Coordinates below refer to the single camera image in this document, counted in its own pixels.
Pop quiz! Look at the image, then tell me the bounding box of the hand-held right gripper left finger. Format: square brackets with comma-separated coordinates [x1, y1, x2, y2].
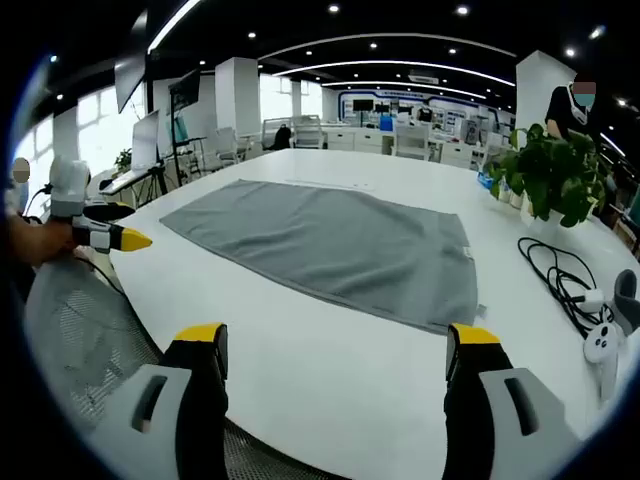
[85, 322, 230, 480]

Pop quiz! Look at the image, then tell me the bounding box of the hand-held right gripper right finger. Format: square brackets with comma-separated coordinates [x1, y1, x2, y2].
[442, 322, 585, 480]

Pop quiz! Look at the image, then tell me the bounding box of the grey towel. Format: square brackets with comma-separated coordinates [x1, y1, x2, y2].
[158, 178, 489, 337]

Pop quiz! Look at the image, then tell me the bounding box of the person's left hand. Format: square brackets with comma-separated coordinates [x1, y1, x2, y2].
[29, 219, 77, 264]

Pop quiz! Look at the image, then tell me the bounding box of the white side desk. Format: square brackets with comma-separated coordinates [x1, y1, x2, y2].
[98, 168, 162, 197]

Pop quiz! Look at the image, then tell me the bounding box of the black tripod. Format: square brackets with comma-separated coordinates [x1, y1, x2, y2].
[134, 164, 170, 206]

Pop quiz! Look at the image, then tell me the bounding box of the white panel screen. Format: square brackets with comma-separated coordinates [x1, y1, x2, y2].
[131, 110, 162, 167]

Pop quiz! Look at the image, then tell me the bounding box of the grey mesh office chair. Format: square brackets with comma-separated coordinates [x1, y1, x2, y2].
[23, 257, 169, 436]

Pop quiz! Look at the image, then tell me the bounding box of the large dark hanging screen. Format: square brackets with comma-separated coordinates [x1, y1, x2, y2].
[113, 49, 150, 114]

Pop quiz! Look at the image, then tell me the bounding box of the white table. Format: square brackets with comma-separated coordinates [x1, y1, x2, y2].
[97, 147, 639, 480]

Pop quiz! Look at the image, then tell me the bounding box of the white office chair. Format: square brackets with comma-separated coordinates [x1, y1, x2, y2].
[291, 114, 325, 150]
[214, 126, 242, 165]
[393, 122, 432, 162]

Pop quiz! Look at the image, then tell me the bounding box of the white handheld controller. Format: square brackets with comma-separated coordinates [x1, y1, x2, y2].
[582, 304, 631, 401]

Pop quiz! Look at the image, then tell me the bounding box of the black display on stand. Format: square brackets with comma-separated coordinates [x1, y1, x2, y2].
[168, 68, 203, 186]

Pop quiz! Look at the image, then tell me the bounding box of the white power adapter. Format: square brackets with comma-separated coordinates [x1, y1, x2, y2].
[574, 289, 606, 314]

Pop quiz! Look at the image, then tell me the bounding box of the grey padded headband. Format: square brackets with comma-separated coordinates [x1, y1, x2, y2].
[613, 268, 640, 337]

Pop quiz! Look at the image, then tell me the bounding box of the potted green plant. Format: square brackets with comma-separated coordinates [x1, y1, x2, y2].
[487, 123, 615, 236]

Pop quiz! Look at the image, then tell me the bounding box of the white cabinet counter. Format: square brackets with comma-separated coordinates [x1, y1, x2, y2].
[322, 124, 481, 169]

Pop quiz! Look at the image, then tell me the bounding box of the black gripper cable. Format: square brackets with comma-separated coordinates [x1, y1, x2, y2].
[23, 183, 55, 221]

